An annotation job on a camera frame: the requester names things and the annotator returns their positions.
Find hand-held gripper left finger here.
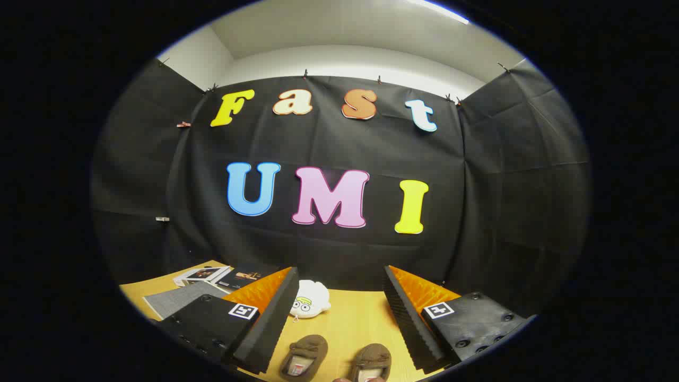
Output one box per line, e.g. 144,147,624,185
154,267,299,375

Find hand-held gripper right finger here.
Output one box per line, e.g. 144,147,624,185
383,265,536,375

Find brown fuzzy shoe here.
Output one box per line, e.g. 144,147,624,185
280,334,328,382
350,344,392,382

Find cream fabric storage box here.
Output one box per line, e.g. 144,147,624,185
142,281,231,320

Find white plush toy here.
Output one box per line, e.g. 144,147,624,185
290,280,332,323

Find white cover book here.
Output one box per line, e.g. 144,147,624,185
174,265,230,287

